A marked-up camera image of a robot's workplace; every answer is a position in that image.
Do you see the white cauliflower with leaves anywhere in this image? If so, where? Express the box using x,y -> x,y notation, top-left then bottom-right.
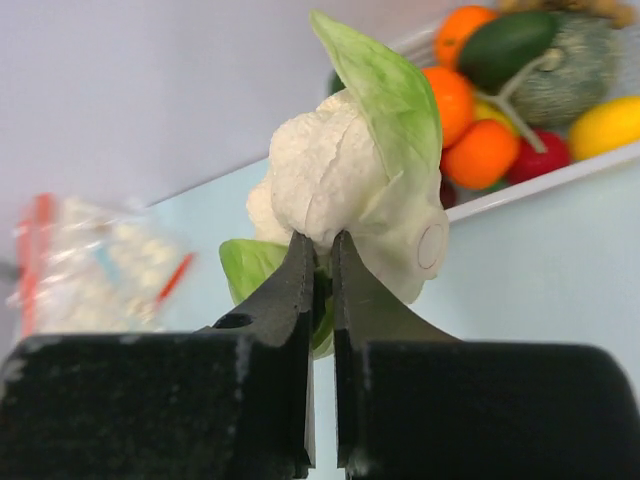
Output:
218,8 -> 451,361

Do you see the yellow banana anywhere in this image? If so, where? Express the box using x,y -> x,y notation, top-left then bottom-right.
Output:
474,99 -> 520,137

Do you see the red bell pepper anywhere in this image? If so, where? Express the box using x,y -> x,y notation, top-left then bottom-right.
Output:
506,129 -> 572,185

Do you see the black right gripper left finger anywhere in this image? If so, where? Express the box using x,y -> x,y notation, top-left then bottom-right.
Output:
1,235 -> 315,479

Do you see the small orange tangerine front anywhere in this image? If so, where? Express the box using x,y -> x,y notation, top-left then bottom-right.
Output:
441,119 -> 520,190

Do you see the pile of zip bags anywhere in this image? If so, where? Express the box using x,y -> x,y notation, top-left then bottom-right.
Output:
10,193 -> 195,337

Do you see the dark green avocado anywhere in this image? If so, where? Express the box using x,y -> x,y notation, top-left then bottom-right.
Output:
456,11 -> 559,94

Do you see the white plastic fruit basket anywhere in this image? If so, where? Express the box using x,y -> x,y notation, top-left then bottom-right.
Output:
389,18 -> 639,223

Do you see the dark red fruit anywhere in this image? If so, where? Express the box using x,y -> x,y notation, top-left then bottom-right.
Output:
440,178 -> 458,210

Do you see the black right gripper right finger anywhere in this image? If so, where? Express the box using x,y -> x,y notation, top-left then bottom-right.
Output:
332,232 -> 639,479

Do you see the green netted melon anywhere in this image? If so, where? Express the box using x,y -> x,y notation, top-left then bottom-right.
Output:
479,12 -> 624,154

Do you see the orange tangerine back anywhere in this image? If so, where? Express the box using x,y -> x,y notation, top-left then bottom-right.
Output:
433,5 -> 499,69

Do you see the yellow lemon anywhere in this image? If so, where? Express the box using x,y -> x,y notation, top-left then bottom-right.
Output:
568,96 -> 640,161

